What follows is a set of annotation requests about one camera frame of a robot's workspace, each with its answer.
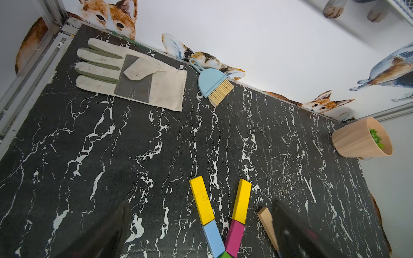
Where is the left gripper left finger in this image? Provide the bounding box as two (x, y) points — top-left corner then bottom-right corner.
(56, 201), (131, 258)

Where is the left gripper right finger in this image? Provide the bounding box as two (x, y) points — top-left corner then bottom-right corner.
(273, 199), (345, 258)

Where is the long natural wood block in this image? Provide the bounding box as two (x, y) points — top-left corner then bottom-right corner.
(257, 207), (280, 252)

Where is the long yellow block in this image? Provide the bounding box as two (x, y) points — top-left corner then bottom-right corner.
(232, 179), (252, 224)

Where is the magenta rectangular block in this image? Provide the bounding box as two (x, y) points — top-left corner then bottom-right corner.
(224, 219), (245, 258)

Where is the small green block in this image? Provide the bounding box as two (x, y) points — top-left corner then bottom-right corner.
(218, 252), (231, 258)

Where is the small light blue block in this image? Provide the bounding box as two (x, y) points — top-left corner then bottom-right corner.
(203, 220), (225, 258)

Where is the short yellow block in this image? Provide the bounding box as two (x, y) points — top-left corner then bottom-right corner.
(189, 176), (215, 225)

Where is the pink pot with greens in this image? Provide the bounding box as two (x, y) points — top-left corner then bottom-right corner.
(331, 117), (393, 158)

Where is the beige work glove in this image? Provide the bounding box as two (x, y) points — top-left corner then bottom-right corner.
(75, 38), (187, 112)

